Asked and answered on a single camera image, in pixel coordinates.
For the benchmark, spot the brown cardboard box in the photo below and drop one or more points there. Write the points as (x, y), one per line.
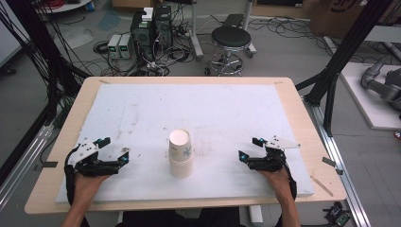
(334, 19)

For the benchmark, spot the small white box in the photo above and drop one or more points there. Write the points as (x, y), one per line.
(147, 14)

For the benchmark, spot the aluminium floor rail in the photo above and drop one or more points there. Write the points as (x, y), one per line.
(339, 164)
(22, 164)

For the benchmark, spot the person's dark clothing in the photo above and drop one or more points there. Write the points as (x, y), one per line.
(176, 219)

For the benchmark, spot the black round stool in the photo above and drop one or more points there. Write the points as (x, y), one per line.
(231, 37)

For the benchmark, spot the white round table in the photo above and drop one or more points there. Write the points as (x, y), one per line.
(63, 5)

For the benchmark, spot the stack of paper cups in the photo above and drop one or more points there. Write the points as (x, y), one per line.
(180, 157)

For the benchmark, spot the black metal frame post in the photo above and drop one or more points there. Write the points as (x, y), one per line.
(346, 47)
(47, 53)

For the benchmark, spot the person's right hand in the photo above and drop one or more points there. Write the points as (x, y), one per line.
(277, 183)

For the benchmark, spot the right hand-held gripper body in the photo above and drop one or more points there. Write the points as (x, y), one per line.
(275, 148)

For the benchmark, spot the white foam mat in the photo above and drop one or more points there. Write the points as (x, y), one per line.
(205, 107)

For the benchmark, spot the black tape strip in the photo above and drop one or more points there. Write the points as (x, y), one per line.
(47, 165)

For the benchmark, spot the thin wooden stick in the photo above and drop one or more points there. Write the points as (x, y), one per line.
(321, 185)

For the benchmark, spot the white table leg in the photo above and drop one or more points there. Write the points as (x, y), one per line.
(256, 215)

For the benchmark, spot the grey bench power supply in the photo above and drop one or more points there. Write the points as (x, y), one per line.
(114, 45)
(125, 46)

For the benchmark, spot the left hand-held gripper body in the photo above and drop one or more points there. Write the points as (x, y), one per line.
(84, 152)

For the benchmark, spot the white floor platform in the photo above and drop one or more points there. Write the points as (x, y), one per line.
(369, 107)

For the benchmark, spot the person's left hand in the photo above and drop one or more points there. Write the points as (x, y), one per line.
(90, 186)

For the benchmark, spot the green circuit board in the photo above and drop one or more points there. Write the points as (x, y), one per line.
(339, 216)

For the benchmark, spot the black computer tower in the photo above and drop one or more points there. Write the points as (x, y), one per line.
(164, 26)
(142, 34)

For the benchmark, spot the grey tape strip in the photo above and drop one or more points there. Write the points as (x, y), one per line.
(332, 164)

